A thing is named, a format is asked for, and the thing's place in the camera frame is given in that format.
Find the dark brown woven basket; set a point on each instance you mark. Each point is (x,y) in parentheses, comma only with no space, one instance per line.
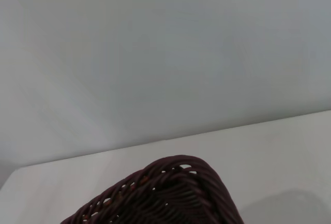
(160,198)

